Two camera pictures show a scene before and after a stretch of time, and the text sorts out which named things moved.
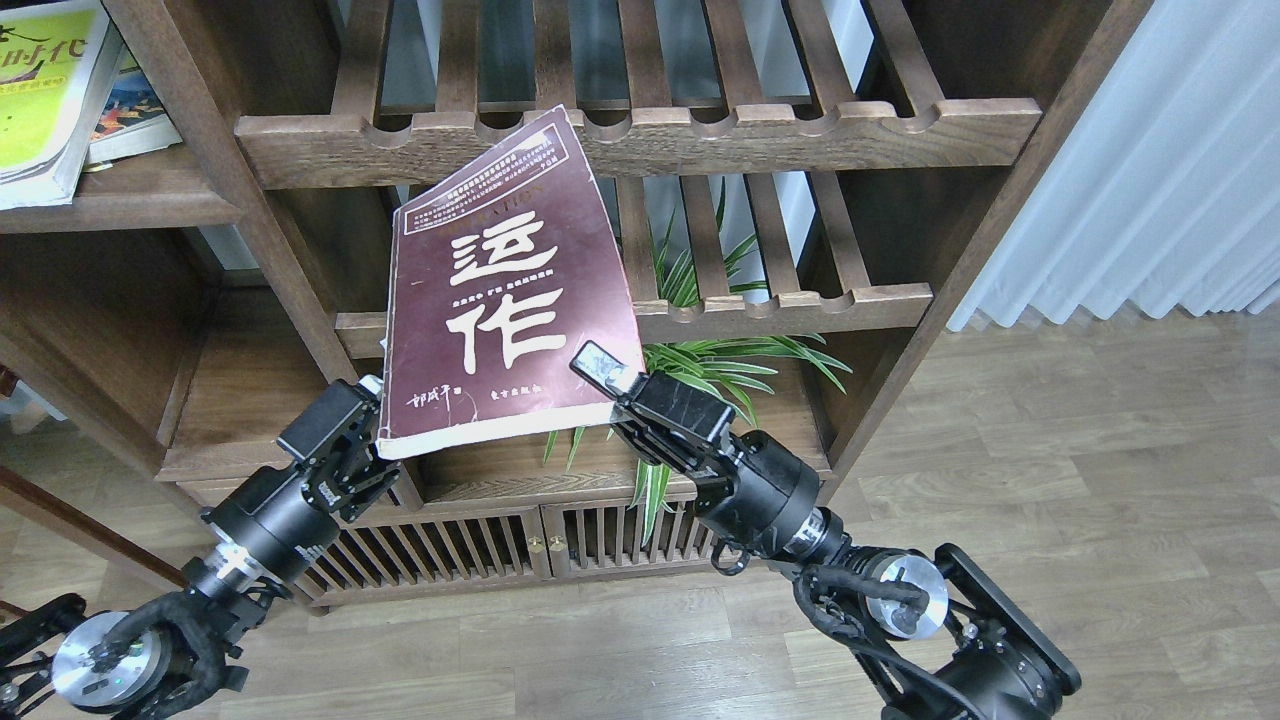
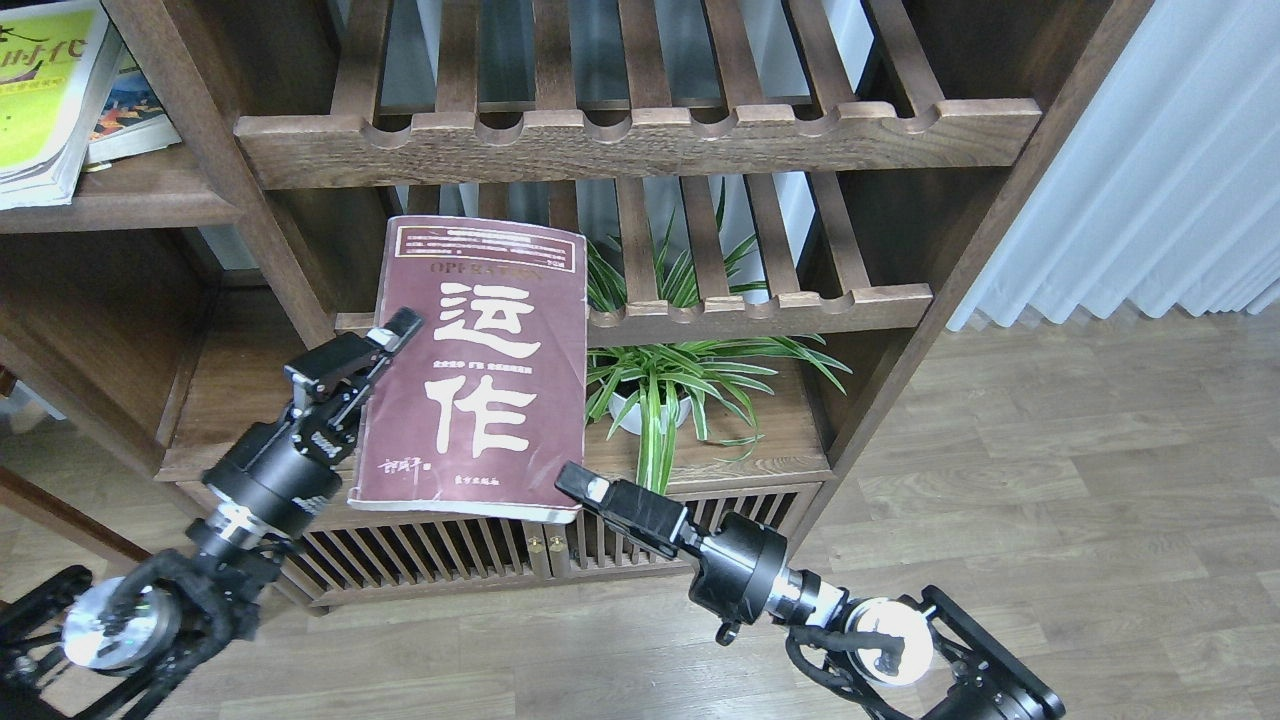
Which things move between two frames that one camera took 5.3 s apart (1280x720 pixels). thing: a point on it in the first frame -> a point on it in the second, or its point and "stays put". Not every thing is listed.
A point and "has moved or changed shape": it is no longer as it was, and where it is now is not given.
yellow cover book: (57, 65) stays put
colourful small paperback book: (132, 119) stays put
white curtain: (1166, 189) stays put
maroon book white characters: (499, 273) has moved or changed shape
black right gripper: (757, 492) -> (741, 576)
